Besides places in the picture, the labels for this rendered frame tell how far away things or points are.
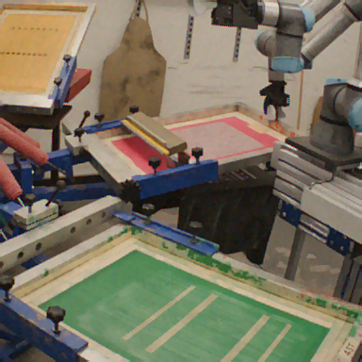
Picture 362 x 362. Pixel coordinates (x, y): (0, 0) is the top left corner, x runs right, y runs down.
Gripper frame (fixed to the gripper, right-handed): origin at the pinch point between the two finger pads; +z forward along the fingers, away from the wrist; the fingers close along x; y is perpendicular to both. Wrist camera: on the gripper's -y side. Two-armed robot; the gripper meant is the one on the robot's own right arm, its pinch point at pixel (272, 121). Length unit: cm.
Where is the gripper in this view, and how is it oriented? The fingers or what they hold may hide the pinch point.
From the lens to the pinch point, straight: 232.9
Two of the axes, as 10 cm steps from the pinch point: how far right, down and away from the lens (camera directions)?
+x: 8.9, -2.3, 4.0
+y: 4.6, 3.9, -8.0
